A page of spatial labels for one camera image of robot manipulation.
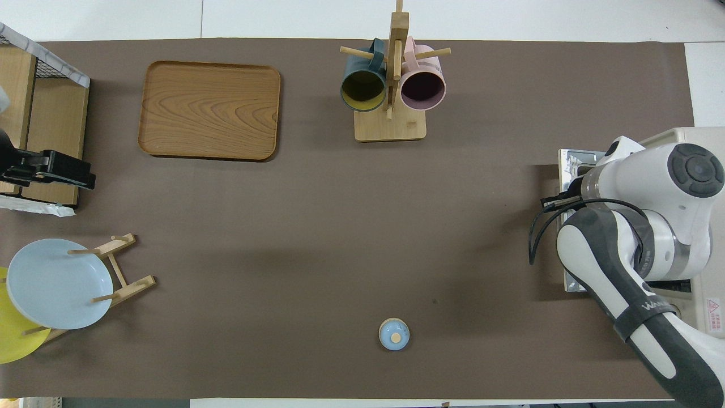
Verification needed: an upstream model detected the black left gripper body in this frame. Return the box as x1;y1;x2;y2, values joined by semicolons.
34;150;92;184

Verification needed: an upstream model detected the cream toaster oven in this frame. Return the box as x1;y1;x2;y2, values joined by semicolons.
640;127;725;341

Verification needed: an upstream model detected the white marbled sheet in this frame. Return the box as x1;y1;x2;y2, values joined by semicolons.
0;194;76;218

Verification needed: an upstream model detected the wooden shelf unit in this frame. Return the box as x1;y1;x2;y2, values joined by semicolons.
0;42;91;207

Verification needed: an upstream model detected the light blue plate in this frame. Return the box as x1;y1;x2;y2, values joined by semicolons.
6;239;114;330

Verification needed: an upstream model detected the wooden plate rack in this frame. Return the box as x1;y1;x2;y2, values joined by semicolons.
23;233;156;343

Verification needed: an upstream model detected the wooden serving tray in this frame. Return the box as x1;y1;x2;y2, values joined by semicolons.
138;61;282;163

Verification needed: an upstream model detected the yellow plate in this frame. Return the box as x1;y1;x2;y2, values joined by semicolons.
0;267;52;364

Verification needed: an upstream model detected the dark teal mug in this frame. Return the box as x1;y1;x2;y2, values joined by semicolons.
340;38;388;113

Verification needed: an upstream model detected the wooden mug tree stand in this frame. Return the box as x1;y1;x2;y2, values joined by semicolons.
340;0;452;142

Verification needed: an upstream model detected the blue jar with wooden lid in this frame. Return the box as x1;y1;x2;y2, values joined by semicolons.
378;318;410;351

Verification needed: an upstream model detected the pink mug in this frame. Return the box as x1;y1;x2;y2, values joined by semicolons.
399;37;447;112

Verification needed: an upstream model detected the brown table mat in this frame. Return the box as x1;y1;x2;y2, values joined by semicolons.
0;39;723;400

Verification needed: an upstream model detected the red warning sticker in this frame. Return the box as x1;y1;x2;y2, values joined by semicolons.
705;299;723;334

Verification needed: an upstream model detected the wire rack with marbled edge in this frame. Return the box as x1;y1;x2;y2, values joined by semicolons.
0;22;91;88

